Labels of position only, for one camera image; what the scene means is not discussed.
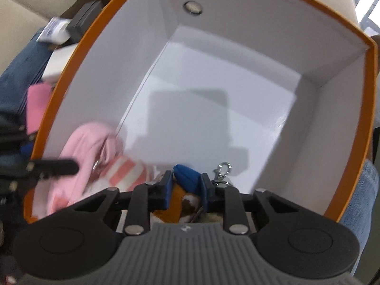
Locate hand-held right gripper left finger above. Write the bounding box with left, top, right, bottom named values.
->
left=70, top=171, right=174, bottom=236

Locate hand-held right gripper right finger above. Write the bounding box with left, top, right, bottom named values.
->
left=200, top=173, right=300, bottom=235

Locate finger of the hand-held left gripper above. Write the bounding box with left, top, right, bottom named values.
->
left=0, top=117, right=38, bottom=158
left=25, top=158, right=80, bottom=181

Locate orange duck plush keychain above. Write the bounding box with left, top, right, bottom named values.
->
left=151, top=162, right=235, bottom=224

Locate pink wallet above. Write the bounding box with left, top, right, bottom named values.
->
left=26, top=83, right=54, bottom=135

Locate pink plush pouch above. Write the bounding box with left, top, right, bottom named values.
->
left=47, top=121, right=124, bottom=214

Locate white bunny plush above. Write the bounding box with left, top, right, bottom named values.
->
left=85, top=154, right=162, bottom=202

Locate orange cardboard box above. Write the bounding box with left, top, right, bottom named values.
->
left=23, top=0, right=379, bottom=224

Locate white cream tube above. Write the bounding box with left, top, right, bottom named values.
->
left=37, top=18, right=72, bottom=43

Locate dark grey box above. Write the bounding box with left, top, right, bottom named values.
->
left=68, top=0, right=104, bottom=42

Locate white rectangular box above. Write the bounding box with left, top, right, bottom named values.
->
left=42, top=44, right=78, bottom=82

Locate person's right jeans leg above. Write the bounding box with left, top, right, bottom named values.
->
left=338, top=159, right=380, bottom=244

